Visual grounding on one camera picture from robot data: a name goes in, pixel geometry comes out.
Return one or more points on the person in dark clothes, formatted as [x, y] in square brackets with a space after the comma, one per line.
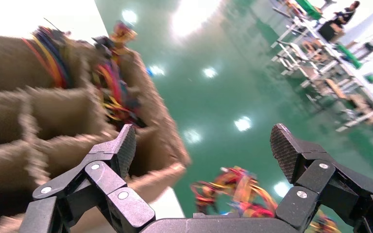
[342, 16]

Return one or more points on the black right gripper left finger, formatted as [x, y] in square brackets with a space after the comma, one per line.
[109, 180]

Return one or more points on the long workbench row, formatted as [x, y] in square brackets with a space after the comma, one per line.
[328, 74]

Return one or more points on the brown cardboard divider box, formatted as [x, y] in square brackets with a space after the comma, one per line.
[61, 109]

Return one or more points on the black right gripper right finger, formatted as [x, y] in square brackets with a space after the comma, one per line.
[318, 180]

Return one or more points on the small blue scrap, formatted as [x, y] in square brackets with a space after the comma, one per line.
[148, 71]

